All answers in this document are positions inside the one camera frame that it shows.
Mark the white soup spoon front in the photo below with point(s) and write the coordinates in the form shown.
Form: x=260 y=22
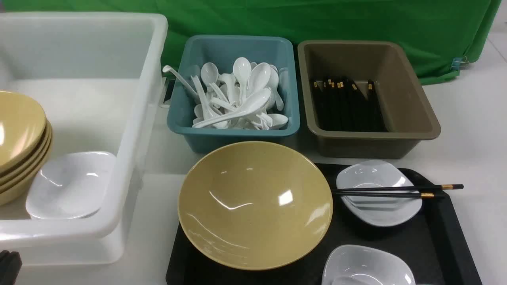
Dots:
x=251 y=105

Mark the white soup spoon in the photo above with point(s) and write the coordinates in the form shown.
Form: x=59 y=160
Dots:
x=242 y=70
x=251 y=105
x=209 y=75

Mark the yellow noodle bowl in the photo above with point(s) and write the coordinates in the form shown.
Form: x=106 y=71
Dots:
x=255 y=205

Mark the white square dish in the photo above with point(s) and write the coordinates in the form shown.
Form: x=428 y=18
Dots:
x=71 y=186
x=377 y=211
x=359 y=265

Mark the black chopstick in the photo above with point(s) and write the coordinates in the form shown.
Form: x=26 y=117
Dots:
x=401 y=195
x=402 y=188

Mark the white soup spoon upright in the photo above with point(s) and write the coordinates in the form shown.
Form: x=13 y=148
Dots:
x=242 y=70

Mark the white soup spoon left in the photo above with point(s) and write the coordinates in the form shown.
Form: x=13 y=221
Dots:
x=209 y=75

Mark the black chopsticks bundle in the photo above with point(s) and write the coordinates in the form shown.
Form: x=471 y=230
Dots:
x=340 y=105

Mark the teal plastic bin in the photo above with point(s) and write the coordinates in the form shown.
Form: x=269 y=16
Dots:
x=223 y=50

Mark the brown plastic bin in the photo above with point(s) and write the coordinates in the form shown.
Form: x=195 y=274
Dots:
x=407 y=113

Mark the large white plastic tub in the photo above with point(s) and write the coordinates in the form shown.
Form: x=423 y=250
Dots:
x=98 y=77

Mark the white square dish in tub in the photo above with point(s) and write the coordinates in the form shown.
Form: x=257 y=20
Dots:
x=71 y=186

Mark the black plastic serving tray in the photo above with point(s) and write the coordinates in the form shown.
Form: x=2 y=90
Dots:
x=432 y=244

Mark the blue binder clip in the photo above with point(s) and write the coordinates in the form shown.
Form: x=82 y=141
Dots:
x=460 y=63

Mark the green cloth backdrop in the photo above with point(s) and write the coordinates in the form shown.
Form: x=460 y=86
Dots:
x=433 y=33

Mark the white ladle handle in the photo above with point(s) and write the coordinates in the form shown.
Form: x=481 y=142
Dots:
x=190 y=90

